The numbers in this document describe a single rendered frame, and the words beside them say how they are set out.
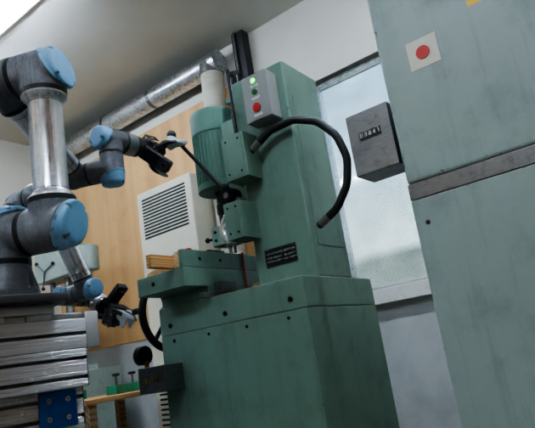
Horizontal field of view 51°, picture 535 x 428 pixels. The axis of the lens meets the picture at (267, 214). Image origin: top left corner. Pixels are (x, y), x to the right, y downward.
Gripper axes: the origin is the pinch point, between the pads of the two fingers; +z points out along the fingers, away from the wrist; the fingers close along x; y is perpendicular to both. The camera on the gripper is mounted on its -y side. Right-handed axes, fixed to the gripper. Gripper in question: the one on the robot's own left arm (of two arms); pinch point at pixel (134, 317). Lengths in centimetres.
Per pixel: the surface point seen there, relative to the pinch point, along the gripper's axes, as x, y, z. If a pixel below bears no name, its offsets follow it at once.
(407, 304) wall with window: -138, -24, 39
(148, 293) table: 17.6, -16.2, 24.4
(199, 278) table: 10.0, -25.8, 37.3
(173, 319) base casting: 8.9, -9.5, 29.8
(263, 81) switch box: 6, -91, 37
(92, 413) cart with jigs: -38, 68, -57
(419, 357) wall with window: -140, -1, 52
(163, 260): 22.0, -28.9, 32.2
